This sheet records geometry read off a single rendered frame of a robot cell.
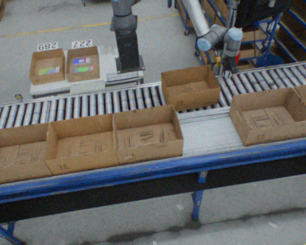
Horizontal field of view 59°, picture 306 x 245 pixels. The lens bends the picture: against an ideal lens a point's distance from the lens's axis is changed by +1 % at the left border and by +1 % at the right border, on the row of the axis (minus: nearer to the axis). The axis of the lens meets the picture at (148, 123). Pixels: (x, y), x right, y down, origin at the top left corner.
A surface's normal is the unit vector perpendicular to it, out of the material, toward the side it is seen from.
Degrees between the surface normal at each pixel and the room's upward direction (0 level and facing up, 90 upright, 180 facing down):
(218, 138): 0
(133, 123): 89
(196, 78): 90
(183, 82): 89
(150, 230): 0
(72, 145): 1
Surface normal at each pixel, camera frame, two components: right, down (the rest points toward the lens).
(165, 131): -0.05, -0.66
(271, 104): 0.14, 0.72
